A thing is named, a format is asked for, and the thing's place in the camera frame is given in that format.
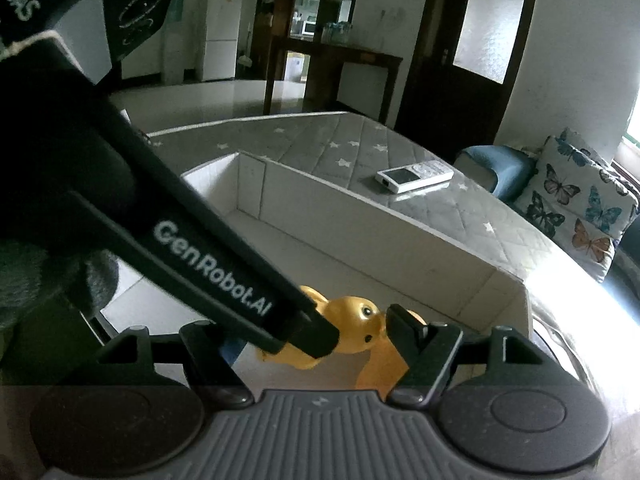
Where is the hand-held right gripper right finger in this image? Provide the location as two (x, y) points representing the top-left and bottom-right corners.
(385, 304), (552, 409)

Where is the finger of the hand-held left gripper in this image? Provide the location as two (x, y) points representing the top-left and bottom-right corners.
(272, 291), (342, 361)

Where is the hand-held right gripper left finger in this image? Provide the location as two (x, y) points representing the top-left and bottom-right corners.
(95, 320), (254, 409)

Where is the yellow toy duck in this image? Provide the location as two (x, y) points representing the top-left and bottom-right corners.
(256, 285), (431, 374)

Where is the orange toy piece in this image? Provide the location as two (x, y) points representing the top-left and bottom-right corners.
(354, 337), (412, 392)

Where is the white cardboard box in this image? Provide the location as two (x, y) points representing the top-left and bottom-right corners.
(179, 149), (532, 392)

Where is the person's left forearm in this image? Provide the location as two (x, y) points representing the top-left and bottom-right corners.
(0, 239), (122, 335)

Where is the white remote control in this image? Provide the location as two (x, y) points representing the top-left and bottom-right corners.
(376, 159), (455, 195)

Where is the white fridge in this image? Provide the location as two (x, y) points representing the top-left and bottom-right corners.
(201, 0), (246, 82)

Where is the white storage bin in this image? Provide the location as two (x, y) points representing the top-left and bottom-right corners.
(285, 52), (309, 81)

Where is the blue sofa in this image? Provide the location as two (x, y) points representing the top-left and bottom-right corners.
(452, 144), (640, 311)

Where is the dark wooden cabinet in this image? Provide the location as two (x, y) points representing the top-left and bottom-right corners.
(252, 0), (367, 84)

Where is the butterfly print pillow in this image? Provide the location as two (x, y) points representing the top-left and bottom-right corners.
(514, 127), (640, 282)

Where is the dark wooden side table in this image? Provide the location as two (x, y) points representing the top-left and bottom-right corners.
(263, 37), (404, 124)

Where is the dark wooden door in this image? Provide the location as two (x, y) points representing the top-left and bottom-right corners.
(395, 0), (544, 149)

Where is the window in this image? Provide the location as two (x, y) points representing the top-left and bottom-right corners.
(620, 105), (640, 162)

